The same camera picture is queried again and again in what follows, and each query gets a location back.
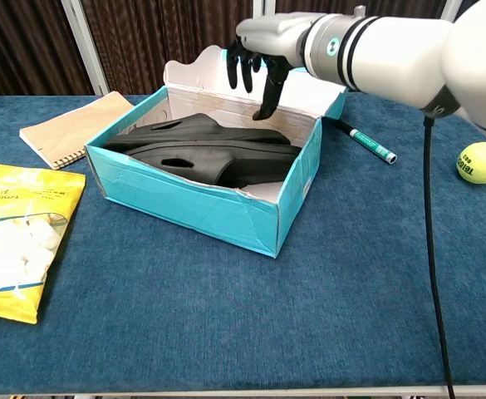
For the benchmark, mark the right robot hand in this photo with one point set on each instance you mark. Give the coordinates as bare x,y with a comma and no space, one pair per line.
271,41

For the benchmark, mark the black rubber slipper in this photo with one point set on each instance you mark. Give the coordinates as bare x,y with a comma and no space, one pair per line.
234,164
201,129

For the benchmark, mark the turquoise cardboard shoe box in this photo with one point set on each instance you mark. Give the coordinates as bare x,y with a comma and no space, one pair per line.
184,199

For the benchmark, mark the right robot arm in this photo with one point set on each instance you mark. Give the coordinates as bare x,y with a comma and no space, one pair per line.
400,54

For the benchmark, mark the dark pleated partition panel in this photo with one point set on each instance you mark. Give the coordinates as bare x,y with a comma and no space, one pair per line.
18,41
309,5
163,33

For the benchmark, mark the green and black marker pen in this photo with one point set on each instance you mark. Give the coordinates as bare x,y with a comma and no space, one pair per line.
369,143

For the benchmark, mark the brown spiral notebook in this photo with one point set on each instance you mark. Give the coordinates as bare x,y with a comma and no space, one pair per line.
76,129

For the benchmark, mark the yellow tennis ball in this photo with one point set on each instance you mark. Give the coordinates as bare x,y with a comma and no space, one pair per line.
481,162

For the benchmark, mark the blue table cloth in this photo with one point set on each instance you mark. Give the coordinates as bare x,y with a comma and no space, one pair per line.
226,324

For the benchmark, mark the yellow marshmallow bag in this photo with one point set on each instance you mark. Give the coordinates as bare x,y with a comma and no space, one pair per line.
14,249

